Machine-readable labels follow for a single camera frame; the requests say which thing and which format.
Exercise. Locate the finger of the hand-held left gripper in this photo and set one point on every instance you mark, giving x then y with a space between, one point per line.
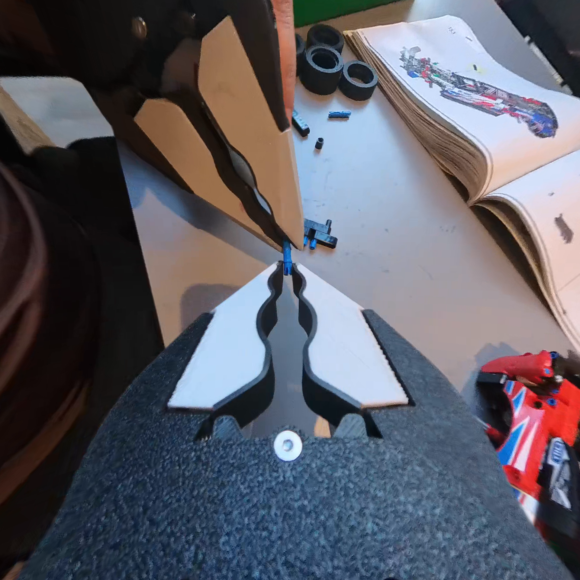
181 145
253 118

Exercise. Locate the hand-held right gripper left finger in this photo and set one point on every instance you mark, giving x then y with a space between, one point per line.
222 362

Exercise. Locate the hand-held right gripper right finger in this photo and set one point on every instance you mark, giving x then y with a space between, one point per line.
349 362

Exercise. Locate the blue axle pin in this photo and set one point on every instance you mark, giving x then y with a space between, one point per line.
287 258
340 114

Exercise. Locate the black beam assembly blue pins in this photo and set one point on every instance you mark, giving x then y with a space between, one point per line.
321 235

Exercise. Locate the person's left forearm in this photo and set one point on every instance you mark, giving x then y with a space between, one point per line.
22 27

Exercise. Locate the light grey desk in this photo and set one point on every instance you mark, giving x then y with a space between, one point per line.
408 226

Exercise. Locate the black brick beam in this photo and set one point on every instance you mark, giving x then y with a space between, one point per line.
300 123

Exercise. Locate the plywood board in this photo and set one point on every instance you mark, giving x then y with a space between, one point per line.
22 122

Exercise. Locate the green plastic bin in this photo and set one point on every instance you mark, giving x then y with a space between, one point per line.
344 11

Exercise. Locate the person's brown shirt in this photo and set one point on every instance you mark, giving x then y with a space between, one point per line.
36 317

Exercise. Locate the red toy brick car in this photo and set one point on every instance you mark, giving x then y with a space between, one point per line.
534 430

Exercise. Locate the open instruction booklet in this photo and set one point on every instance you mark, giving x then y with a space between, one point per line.
453 90

